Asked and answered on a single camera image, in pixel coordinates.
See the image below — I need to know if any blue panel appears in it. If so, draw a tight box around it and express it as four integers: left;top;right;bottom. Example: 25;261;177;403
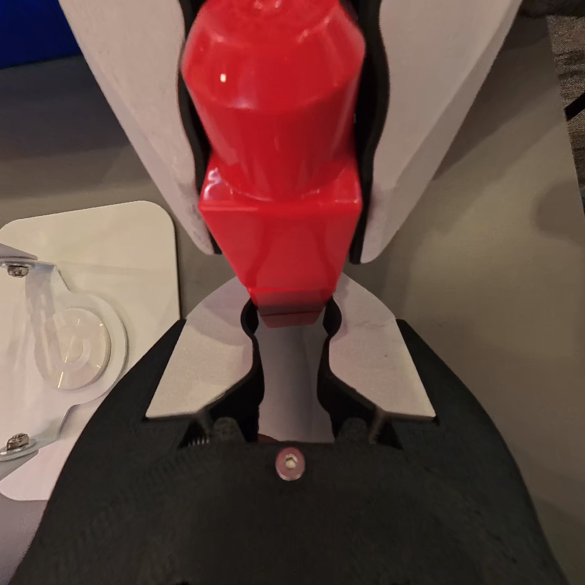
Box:
0;0;88;70

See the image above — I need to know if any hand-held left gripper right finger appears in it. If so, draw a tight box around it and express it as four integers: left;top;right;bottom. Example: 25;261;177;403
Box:
319;273;438;443

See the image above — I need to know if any clear acrylic bracket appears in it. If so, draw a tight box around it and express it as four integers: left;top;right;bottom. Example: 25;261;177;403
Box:
0;243;129;480

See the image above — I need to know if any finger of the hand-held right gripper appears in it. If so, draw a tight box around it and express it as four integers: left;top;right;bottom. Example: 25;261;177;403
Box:
349;0;518;264
59;0;221;256

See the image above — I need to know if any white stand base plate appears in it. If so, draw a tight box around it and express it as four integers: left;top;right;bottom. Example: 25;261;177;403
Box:
0;200;183;502

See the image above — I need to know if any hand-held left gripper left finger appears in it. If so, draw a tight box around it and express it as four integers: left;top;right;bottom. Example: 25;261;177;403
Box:
145;278;267;443

